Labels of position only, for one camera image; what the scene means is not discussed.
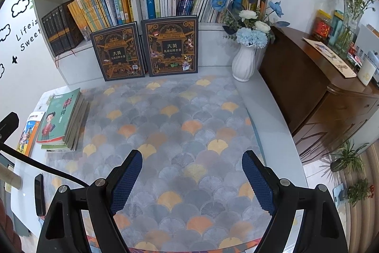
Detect black device with green light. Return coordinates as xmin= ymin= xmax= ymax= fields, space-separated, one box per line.
xmin=338 ymin=143 xmax=379 ymax=242

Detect black cable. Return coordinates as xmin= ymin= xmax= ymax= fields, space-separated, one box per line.
xmin=0 ymin=143 xmax=91 ymax=188

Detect dark red cloth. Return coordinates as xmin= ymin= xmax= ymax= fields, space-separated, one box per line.
xmin=0 ymin=200 xmax=23 ymax=253

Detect brown wooden cabinet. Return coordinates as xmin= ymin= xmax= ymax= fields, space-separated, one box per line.
xmin=257 ymin=26 xmax=379 ymax=165

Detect large dark ornate book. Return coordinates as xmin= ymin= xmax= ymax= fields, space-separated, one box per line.
xmin=140 ymin=15 xmax=199 ymax=78
xmin=90 ymin=21 xmax=146 ymax=82

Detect white box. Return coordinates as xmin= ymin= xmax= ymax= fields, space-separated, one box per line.
xmin=354 ymin=23 xmax=379 ymax=64

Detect teal canister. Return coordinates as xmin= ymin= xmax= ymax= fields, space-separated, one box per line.
xmin=327 ymin=10 xmax=344 ymax=46

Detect black lettering wall decal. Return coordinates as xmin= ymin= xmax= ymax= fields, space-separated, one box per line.
xmin=16 ymin=19 xmax=41 ymax=52

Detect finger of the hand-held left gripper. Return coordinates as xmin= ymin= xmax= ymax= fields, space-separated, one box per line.
xmin=0 ymin=111 xmax=20 ymax=142

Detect orange blue cartoon book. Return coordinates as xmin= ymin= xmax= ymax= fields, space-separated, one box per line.
xmin=16 ymin=112 xmax=42 ymax=157

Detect row of yellow orange books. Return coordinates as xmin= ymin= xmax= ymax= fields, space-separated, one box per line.
xmin=68 ymin=0 xmax=135 ymax=41

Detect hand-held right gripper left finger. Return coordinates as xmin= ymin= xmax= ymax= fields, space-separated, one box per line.
xmin=36 ymin=149 xmax=143 ymax=253

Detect glass vase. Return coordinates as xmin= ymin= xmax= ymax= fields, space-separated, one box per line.
xmin=336 ymin=0 xmax=364 ymax=59

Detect red label jar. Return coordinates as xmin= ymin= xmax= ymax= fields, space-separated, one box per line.
xmin=311 ymin=9 xmax=332 ymax=41

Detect green girl cover book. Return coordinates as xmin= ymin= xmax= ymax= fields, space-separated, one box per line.
xmin=36 ymin=89 xmax=81 ymax=144

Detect black phone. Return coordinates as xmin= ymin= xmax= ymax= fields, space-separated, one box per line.
xmin=34 ymin=174 xmax=47 ymax=216

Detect tan printed card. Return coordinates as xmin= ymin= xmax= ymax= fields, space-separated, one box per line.
xmin=302 ymin=37 xmax=357 ymax=79

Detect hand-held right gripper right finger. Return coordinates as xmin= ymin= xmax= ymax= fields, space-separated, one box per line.
xmin=242 ymin=150 xmax=347 ymax=253

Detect white cylindrical container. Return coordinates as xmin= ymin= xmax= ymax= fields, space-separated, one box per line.
xmin=357 ymin=51 xmax=377 ymax=84

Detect colourful printed sheet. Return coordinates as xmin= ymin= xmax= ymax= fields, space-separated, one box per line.
xmin=83 ymin=234 xmax=264 ymax=253

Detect light wooden bar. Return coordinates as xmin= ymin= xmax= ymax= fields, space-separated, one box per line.
xmin=0 ymin=166 xmax=23 ymax=192

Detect green potted plant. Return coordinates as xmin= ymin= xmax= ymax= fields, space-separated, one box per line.
xmin=320 ymin=139 xmax=369 ymax=173
xmin=345 ymin=178 xmax=376 ymax=207

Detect grey orange fan-pattern mat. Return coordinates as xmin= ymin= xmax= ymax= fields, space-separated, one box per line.
xmin=44 ymin=75 xmax=298 ymax=250

